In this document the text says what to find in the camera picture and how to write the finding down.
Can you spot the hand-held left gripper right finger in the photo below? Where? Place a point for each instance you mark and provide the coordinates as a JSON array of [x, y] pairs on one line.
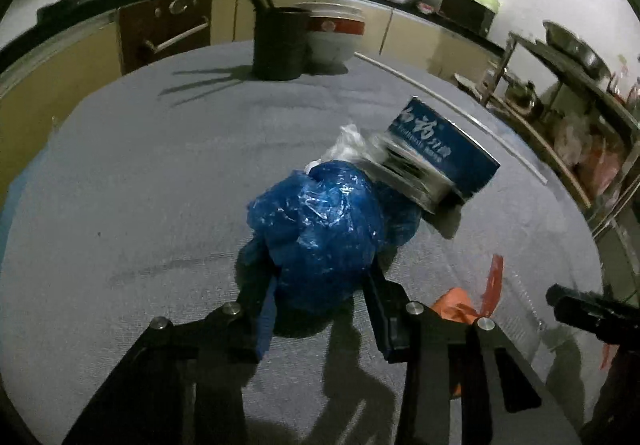
[[382, 325]]

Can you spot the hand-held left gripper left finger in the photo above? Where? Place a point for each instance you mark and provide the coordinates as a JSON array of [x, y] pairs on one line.
[[265, 325]]

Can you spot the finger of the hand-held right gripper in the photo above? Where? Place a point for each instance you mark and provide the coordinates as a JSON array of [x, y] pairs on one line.
[[590, 315]]

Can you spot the blue plastic bag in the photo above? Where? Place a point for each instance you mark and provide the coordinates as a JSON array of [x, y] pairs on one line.
[[320, 230]]

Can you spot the white plastic bag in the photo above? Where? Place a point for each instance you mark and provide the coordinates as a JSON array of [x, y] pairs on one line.
[[570, 140], [345, 145]]

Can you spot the long blue toothpaste box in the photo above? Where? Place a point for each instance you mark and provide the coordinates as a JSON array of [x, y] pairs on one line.
[[440, 145]]

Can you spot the red snack wrapper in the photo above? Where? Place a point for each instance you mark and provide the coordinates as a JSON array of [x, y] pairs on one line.
[[455, 305]]

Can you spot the red plastic bag on shelf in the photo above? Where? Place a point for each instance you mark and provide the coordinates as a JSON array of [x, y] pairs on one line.
[[602, 165]]

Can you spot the white plastic bag on shelf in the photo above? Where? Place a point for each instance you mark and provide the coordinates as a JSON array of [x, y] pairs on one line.
[[570, 140]]

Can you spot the metal shelf rack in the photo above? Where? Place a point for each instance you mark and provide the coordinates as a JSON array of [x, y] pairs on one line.
[[590, 95]]

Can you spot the metal kettle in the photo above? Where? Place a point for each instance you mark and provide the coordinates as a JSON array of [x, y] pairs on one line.
[[522, 97]]

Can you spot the thin white rod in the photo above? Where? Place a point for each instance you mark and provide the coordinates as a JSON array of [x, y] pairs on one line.
[[450, 105]]

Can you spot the large metal basin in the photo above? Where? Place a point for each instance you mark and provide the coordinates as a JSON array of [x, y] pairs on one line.
[[572, 47]]

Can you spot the black chopstick holder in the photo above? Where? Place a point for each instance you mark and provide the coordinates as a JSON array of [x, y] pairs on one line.
[[280, 45]]

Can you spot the beige kitchen counter cabinets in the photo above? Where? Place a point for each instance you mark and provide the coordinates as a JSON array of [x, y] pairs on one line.
[[415, 45]]

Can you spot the stack of white bowls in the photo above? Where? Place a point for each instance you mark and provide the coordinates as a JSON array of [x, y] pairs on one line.
[[332, 37]]

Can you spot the built-in brown oven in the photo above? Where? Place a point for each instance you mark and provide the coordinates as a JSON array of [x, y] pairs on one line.
[[160, 35]]

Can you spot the silver microwave oven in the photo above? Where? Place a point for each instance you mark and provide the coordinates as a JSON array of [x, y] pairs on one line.
[[460, 7]]

